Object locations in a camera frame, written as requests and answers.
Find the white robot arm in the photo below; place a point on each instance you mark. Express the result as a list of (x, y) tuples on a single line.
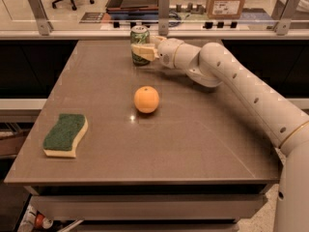
[(286, 126)]

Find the cardboard box with label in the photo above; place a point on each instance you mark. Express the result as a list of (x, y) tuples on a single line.
[(224, 9)]

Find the green soda can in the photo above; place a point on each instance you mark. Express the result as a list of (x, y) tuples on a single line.
[(139, 34)]

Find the metal glass bracket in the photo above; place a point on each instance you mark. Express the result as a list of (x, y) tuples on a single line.
[(43, 23), (163, 17), (282, 15)]

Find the left metal glass bracket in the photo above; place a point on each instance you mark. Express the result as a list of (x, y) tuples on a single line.
[(43, 23)]

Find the orange fruit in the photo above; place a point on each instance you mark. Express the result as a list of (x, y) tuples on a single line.
[(146, 99)]

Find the green and yellow sponge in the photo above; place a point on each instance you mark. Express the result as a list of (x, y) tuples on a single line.
[(63, 139)]

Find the bottles under table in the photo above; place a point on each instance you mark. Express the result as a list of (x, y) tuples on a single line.
[(32, 219)]

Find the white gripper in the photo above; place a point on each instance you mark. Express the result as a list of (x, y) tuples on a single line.
[(166, 52)]

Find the right metal glass bracket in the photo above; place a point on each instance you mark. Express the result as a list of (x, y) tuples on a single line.
[(282, 15)]

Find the middle metal glass bracket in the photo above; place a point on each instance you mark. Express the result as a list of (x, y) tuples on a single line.
[(163, 17)]

